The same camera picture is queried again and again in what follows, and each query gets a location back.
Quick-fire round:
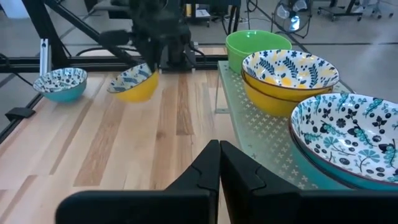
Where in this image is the black floor fan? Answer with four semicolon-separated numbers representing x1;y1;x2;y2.
273;0;313;40

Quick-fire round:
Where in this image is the pale green perforated metal rack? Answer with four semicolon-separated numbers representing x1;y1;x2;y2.
214;60;357;191

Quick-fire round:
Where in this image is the black equipment cart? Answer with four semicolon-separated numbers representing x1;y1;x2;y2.
182;0;242;35

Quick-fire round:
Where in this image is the black wheeled stand base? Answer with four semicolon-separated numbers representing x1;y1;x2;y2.
317;0;364;22

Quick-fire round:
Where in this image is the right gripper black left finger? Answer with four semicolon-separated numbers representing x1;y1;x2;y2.
55;139;221;224

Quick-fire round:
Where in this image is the black table edge clamp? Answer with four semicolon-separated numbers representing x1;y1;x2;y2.
4;107;37;122

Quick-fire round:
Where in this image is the teal floral-patterned ceramic bowl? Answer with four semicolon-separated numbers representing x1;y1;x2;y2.
289;92;398;187
32;67;88;103
288;123;398;191

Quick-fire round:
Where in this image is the yellow floral-patterned ceramic bowl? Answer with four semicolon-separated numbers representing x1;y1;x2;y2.
241;49;340;102
242;79;312;118
106;63;160;103

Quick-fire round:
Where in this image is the green plastic bowl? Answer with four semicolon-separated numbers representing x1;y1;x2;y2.
226;30;292;63
226;40;292;75
226;37;292;68

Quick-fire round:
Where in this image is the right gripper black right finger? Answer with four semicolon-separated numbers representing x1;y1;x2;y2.
220;140;398;224

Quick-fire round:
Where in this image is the silver aluminium extrusion bar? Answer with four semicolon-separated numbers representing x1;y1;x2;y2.
39;39;52;77

